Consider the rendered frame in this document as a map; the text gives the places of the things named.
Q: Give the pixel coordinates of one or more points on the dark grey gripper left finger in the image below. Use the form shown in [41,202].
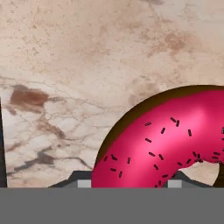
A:
[78,178]

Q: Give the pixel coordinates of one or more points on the dark cabinet panel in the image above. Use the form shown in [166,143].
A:
[2,151]

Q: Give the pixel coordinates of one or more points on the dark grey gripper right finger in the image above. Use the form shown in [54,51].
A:
[182,182]

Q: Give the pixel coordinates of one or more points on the pink frosted sprinkled donut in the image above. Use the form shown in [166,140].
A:
[163,145]

